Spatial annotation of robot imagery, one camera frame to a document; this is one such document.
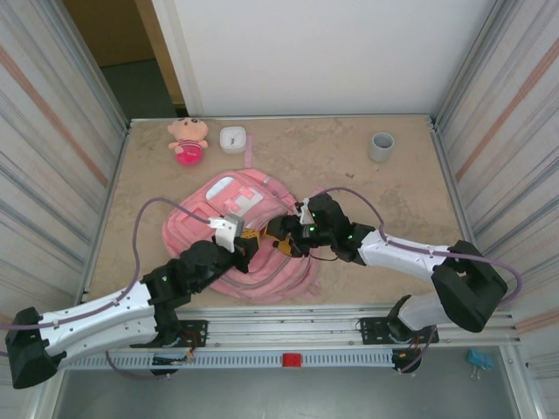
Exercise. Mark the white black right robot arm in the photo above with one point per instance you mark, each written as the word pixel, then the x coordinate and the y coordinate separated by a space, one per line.
pixel 469 283

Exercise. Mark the red button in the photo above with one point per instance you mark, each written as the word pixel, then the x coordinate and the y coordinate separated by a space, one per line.
pixel 291 360

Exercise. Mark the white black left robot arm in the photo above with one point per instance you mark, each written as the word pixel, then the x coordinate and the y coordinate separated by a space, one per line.
pixel 100 303

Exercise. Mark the pink student backpack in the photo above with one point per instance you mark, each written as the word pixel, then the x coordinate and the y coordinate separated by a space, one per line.
pixel 271 279

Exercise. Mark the wide aluminium base rail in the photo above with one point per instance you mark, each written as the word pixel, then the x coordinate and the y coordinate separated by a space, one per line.
pixel 284 325

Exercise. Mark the grey cup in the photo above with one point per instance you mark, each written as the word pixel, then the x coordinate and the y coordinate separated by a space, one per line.
pixel 381 150

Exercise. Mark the blue binder clip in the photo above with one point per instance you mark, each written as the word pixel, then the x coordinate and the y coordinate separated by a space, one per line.
pixel 479 359

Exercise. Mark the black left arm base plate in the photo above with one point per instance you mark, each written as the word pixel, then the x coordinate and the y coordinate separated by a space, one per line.
pixel 196 327

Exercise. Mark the aluminium table edge rail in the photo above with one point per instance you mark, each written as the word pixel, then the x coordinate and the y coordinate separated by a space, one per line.
pixel 452 196
pixel 284 118
pixel 115 183

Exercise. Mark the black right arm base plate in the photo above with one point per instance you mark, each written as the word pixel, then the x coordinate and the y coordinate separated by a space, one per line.
pixel 371 325

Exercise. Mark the translucent corrugated side panel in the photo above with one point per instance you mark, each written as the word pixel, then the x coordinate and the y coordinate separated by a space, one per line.
pixel 515 131
pixel 43 131

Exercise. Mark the pink plush doll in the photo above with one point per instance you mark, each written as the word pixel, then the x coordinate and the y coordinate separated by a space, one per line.
pixel 188 139

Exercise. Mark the white square clock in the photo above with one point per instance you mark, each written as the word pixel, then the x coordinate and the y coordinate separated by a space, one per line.
pixel 232 139

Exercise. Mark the brown wooden door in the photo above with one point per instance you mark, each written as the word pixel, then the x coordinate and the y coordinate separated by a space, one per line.
pixel 118 35

